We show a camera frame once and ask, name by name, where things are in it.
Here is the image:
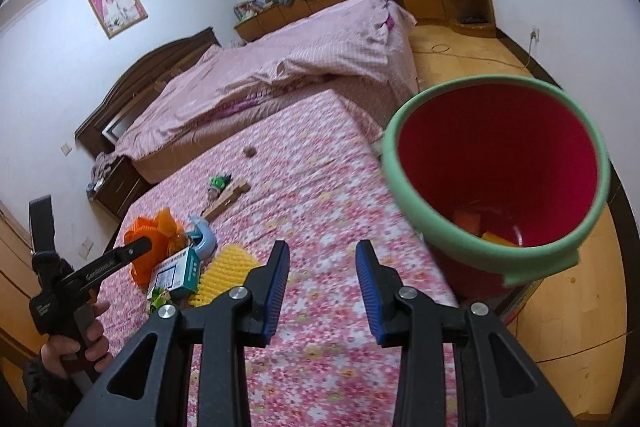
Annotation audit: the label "yellow foam fruit net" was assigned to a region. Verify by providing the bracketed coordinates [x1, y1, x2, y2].
[189, 244, 260, 308]

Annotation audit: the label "green mosquito coil packet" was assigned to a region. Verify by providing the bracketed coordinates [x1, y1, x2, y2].
[148, 286, 171, 315]

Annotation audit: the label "white blue medicine box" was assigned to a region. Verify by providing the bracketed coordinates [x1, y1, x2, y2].
[148, 246, 201, 299]

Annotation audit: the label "blue curved plastic hook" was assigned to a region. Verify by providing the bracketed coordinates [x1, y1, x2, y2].
[186, 215, 218, 261]

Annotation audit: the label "orange plastic bag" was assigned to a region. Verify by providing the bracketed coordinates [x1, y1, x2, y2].
[124, 208, 189, 288]

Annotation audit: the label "person's left hand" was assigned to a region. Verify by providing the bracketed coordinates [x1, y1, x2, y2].
[40, 300, 114, 379]

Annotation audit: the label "wooden wardrobe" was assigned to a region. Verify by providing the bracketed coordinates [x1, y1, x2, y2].
[0, 205, 46, 405]

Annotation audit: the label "wooden block piece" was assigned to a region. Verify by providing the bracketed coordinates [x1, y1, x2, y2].
[201, 180, 250, 222]

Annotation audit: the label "dark wooden nightstand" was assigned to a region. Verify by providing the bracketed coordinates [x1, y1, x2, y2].
[88, 157, 152, 221]

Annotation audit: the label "clothes on nightstand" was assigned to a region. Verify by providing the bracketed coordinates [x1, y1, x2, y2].
[86, 152, 117, 199]

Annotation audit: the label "red bin green rim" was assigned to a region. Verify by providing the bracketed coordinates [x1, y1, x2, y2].
[382, 75, 611, 300]

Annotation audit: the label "pink floral tablecloth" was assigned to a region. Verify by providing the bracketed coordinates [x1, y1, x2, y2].
[124, 91, 454, 426]

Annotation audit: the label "brown walnut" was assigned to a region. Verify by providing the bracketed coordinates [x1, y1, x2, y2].
[243, 146, 257, 158]

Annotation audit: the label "wooden bed with headboard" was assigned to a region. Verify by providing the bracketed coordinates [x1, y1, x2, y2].
[74, 0, 419, 186]

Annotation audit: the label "pink quilt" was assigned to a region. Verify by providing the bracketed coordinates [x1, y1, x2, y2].
[113, 0, 419, 163]

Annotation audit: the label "framed wedding photo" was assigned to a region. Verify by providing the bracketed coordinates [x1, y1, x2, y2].
[88, 0, 149, 39]

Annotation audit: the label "green toy keychain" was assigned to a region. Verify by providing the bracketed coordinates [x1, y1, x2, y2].
[207, 173, 232, 202]

